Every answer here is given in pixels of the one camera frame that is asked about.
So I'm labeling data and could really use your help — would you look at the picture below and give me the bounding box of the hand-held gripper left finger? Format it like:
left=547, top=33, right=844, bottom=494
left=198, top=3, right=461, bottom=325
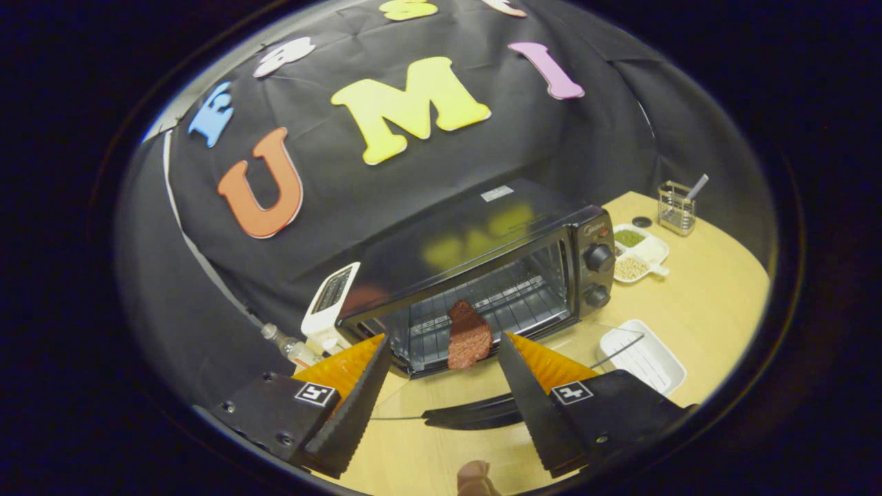
left=207, top=334, right=393, bottom=479

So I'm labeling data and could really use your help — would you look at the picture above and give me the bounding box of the metal wire utensil holder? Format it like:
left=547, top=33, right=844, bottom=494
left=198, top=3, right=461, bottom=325
left=657, top=180, right=697, bottom=237

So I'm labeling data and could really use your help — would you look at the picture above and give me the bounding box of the clear plastic bottle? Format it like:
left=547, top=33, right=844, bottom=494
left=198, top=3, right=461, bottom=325
left=260, top=323, right=321, bottom=369

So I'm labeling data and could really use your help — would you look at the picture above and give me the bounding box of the red meat slice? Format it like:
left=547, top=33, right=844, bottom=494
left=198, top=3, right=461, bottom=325
left=447, top=299, right=493, bottom=371

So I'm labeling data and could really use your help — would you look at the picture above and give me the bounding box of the white divided dish with beans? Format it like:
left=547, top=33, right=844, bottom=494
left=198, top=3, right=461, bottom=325
left=612, top=223, right=670, bottom=284

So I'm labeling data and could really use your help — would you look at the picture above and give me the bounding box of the black toaster oven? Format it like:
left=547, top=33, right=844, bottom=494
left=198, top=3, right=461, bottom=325
left=336, top=178, right=646, bottom=432

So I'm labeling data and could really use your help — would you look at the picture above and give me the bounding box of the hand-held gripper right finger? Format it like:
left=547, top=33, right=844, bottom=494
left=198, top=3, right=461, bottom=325
left=498, top=332, right=697, bottom=478

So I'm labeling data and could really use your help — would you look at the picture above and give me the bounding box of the white bread toaster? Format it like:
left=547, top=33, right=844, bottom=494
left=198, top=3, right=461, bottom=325
left=301, top=262, right=361, bottom=353

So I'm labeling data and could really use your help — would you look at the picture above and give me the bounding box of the white rectangular ribbed tray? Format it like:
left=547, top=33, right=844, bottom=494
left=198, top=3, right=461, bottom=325
left=598, top=319, right=687, bottom=396

